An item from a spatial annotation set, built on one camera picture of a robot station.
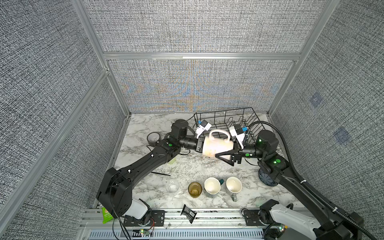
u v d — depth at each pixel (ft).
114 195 1.37
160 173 2.90
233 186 2.64
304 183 1.51
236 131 1.82
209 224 2.40
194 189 2.68
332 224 1.28
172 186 2.74
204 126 2.13
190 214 2.40
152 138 3.20
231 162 1.84
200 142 1.99
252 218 2.38
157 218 2.41
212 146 1.92
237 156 1.79
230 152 1.84
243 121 3.61
